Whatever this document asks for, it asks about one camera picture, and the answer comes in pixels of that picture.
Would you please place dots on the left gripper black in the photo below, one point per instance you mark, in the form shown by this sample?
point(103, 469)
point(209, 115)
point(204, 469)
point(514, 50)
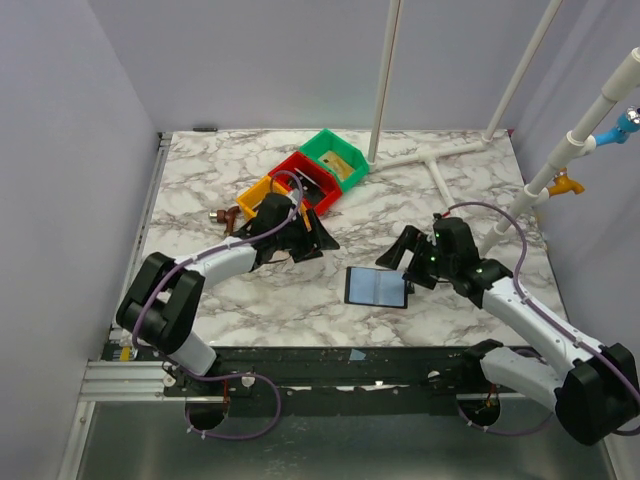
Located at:
point(320, 239)

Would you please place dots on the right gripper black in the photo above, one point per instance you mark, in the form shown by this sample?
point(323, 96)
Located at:
point(417, 262)

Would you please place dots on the black leather card holder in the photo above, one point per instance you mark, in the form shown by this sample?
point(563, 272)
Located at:
point(376, 288)

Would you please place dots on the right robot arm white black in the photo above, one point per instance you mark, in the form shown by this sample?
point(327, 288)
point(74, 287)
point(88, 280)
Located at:
point(592, 389)

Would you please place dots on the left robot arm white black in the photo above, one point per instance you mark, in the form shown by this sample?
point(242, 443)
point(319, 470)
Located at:
point(160, 305)

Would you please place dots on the black card in red bin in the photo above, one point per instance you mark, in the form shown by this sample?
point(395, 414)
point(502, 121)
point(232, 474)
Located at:
point(312, 191)

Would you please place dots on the red plastic bin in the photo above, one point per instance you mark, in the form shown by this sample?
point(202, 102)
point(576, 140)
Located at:
point(322, 176)

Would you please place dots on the green plastic bin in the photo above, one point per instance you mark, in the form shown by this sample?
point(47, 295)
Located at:
point(325, 141)

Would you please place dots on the yellow plastic bin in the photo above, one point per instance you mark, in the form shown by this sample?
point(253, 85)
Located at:
point(255, 200)

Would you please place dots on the brown metal faucet fitting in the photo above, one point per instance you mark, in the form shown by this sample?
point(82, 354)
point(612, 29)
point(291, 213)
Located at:
point(226, 217)

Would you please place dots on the orange faucet fitting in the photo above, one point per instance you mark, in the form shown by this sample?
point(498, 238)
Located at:
point(563, 184)

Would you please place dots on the blue faucet fitting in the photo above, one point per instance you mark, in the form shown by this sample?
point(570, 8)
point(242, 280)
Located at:
point(627, 124)

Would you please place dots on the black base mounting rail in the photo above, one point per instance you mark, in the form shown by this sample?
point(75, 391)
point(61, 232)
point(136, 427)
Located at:
point(336, 381)

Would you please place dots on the aluminium extrusion rail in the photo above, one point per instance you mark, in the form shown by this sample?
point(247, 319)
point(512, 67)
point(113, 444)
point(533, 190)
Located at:
point(106, 381)

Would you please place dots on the white PVC pipe frame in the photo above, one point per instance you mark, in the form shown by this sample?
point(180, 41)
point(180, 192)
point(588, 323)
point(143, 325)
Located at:
point(577, 142)

